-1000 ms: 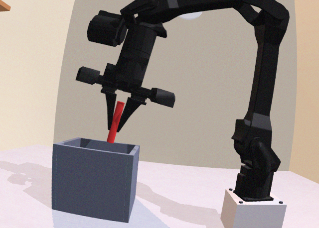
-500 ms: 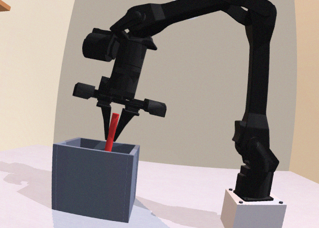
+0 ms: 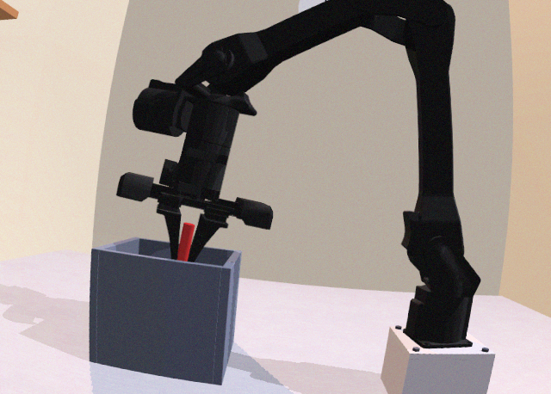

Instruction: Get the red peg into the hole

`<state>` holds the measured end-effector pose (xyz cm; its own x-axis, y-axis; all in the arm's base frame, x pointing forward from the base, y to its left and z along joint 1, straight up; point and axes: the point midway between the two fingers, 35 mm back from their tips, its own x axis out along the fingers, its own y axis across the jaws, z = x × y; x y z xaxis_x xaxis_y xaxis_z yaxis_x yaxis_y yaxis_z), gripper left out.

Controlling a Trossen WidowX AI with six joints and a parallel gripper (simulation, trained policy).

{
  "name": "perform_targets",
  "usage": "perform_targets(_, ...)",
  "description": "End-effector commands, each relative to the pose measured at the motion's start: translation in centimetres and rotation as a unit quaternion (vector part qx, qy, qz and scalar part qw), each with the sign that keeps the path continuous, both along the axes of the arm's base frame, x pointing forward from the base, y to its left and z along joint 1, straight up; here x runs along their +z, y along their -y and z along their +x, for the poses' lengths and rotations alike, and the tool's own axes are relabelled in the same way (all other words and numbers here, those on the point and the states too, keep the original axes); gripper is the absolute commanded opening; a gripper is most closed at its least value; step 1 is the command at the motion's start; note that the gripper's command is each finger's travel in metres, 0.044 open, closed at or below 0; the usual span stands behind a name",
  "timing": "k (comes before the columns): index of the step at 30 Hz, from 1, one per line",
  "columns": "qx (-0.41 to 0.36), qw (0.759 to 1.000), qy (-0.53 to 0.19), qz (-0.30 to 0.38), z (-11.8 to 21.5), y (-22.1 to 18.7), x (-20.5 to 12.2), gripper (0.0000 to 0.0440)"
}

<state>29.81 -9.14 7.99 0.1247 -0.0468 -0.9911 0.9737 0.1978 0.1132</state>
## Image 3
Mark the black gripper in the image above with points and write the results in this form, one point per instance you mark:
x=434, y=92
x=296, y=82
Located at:
x=200, y=173

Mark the red peg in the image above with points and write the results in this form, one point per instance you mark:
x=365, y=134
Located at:
x=185, y=243

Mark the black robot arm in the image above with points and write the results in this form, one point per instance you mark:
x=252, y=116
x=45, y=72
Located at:
x=439, y=314

